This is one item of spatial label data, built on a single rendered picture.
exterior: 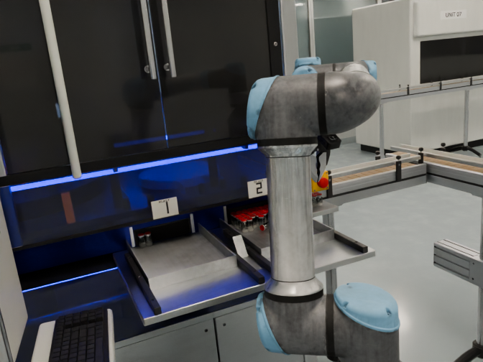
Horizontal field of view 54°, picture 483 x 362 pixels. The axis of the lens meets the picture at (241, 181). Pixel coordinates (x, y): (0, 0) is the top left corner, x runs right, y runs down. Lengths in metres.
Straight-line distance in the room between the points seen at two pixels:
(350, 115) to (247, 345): 1.20
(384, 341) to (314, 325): 0.13
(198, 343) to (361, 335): 0.96
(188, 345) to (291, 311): 0.91
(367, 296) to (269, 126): 0.37
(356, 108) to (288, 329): 0.42
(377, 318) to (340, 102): 0.39
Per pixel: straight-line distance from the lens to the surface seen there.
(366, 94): 0.89
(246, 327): 1.83
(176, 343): 1.75
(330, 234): 1.52
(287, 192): 0.87
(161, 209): 1.54
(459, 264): 2.32
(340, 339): 0.92
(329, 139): 1.33
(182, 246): 1.59
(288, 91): 0.86
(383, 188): 2.11
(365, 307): 0.89
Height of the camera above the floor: 1.47
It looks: 15 degrees down
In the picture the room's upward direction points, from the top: 6 degrees counter-clockwise
